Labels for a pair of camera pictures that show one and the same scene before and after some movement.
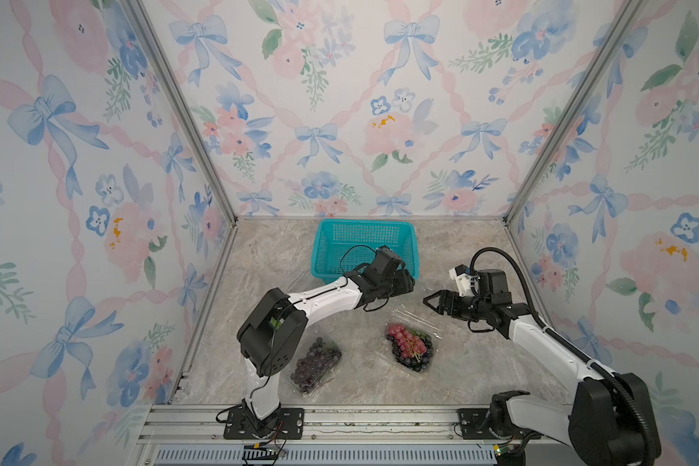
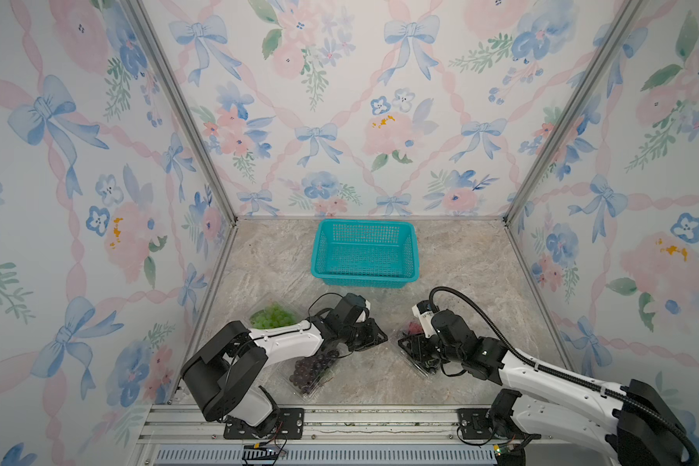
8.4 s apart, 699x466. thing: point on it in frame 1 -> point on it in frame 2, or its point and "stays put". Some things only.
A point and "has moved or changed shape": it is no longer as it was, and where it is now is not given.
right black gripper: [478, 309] -> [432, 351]
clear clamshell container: [316, 366] stays put
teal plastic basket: [341, 245] stays put
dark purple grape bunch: [319, 358] stays put
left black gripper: [402, 278] -> [372, 338]
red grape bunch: [410, 345] has moved or changed shape
